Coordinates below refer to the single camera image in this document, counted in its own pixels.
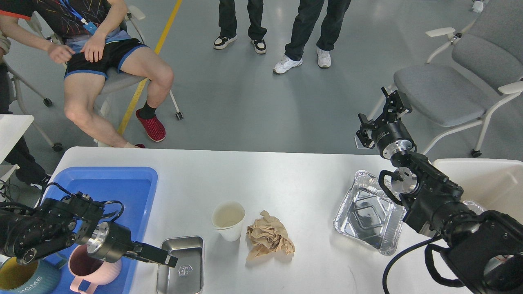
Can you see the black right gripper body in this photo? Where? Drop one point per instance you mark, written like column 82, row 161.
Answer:
column 390, row 137

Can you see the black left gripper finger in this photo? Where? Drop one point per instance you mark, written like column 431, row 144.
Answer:
column 150, row 254
column 133, row 255

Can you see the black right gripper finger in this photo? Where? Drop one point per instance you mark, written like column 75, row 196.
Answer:
column 395, row 108
column 386, row 92

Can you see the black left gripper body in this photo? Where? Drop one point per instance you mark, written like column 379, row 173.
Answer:
column 109, row 242

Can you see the pink ribbed mug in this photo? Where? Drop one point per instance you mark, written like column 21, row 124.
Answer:
column 89, row 272

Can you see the stainless steel rectangular tray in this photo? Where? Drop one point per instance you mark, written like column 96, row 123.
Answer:
column 187, row 277

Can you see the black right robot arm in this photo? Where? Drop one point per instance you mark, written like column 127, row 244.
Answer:
column 482, row 252

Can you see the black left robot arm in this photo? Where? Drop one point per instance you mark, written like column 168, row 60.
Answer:
column 30, row 234

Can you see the clear floor plate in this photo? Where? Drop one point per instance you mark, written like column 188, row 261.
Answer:
column 358, row 143

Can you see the blue plastic tray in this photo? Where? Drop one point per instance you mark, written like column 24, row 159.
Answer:
column 133, row 186

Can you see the grey office chair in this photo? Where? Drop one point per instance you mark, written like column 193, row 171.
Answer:
column 491, row 48

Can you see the aluminium foil tray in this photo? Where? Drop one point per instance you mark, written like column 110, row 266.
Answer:
column 367, row 215

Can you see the teal mug yellow inside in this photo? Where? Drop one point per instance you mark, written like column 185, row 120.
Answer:
column 40, row 277

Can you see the white paper cup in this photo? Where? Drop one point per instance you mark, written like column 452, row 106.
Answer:
column 227, row 218

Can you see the standing person white sneakers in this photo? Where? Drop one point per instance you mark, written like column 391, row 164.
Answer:
column 303, row 25

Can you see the white plastic bin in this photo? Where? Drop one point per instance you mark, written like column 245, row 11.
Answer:
column 494, row 184

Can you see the crumpled brown paper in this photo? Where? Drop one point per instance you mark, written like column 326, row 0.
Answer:
column 267, row 235

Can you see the white side table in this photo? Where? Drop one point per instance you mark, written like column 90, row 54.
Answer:
column 12, row 128

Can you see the seated person in shorts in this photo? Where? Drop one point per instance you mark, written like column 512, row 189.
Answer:
column 93, row 43

